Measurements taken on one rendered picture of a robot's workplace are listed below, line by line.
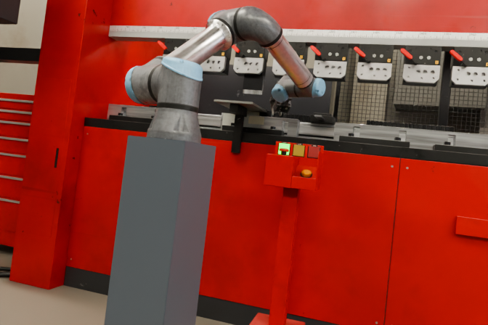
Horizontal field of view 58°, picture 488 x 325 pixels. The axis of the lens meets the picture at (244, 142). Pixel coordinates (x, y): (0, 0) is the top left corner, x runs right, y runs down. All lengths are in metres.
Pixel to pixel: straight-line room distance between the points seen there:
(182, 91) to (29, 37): 3.44
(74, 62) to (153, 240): 1.43
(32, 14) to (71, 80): 2.25
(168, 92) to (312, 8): 1.18
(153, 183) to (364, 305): 1.17
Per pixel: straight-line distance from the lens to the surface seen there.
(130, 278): 1.23
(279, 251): 1.76
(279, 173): 1.69
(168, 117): 1.19
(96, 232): 2.39
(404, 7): 2.20
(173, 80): 1.21
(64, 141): 2.38
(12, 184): 3.07
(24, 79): 4.50
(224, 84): 2.81
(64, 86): 2.42
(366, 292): 2.01
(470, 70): 2.14
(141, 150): 1.19
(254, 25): 1.52
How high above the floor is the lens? 0.74
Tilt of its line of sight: 2 degrees up
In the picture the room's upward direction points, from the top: 7 degrees clockwise
